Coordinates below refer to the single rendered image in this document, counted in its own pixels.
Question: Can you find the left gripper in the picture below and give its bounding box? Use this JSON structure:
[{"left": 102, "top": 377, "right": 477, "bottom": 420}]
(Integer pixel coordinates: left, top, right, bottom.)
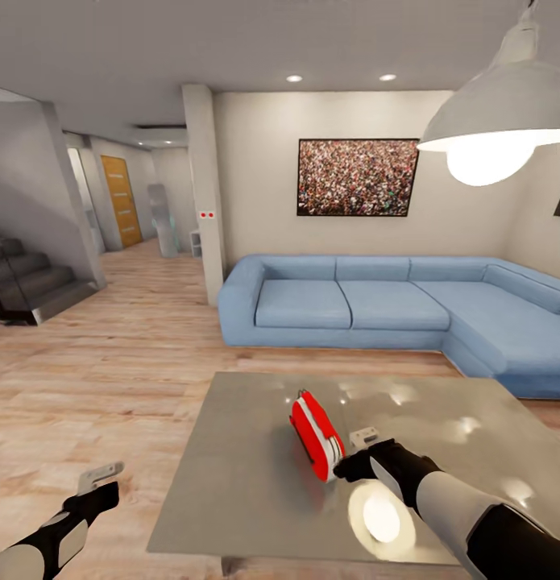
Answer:
[{"left": 63, "top": 481, "right": 119, "bottom": 519}]

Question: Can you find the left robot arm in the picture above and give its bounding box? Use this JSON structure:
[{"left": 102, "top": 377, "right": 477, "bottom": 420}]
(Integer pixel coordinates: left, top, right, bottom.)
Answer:
[{"left": 0, "top": 462, "right": 125, "bottom": 580}]

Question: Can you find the radio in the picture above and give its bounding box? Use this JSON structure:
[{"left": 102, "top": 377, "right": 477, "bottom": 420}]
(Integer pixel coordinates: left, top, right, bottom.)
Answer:
[{"left": 290, "top": 391, "right": 346, "bottom": 483}]

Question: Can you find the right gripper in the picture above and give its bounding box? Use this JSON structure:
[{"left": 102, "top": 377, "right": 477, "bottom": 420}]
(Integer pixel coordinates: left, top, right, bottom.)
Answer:
[{"left": 333, "top": 449, "right": 373, "bottom": 483}]

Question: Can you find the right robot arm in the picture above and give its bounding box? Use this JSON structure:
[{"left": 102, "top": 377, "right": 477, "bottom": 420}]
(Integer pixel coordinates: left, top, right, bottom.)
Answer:
[{"left": 333, "top": 426, "right": 560, "bottom": 580}]

